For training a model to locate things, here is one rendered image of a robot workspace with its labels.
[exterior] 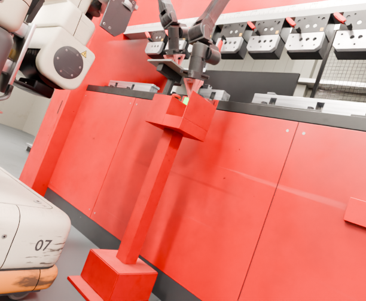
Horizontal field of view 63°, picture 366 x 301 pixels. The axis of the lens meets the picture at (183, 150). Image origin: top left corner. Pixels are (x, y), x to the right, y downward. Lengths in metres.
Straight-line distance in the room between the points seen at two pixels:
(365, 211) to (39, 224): 0.91
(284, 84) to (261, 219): 1.12
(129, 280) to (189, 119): 0.62
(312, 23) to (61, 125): 1.64
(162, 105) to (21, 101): 9.79
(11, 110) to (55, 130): 8.59
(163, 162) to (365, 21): 0.93
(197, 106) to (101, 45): 1.34
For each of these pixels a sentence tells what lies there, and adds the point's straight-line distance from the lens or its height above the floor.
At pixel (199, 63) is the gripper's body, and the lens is 1.15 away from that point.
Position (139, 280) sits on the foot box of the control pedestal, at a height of 0.09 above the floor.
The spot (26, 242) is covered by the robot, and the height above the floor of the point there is 0.20.
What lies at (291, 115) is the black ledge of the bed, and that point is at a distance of 1.16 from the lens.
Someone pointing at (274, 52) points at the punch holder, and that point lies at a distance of 1.49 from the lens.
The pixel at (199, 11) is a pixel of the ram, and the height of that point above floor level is 1.44.
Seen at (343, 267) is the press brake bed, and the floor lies 0.42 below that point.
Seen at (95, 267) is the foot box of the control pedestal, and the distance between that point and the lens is 1.22.
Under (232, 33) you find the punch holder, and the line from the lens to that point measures 1.66.
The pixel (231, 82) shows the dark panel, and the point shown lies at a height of 1.25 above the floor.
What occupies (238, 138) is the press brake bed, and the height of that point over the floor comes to 0.72.
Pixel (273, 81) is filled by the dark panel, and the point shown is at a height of 1.27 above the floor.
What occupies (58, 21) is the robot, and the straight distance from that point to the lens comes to 1.09.
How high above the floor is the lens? 0.52
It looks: 4 degrees up
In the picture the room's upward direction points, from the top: 20 degrees clockwise
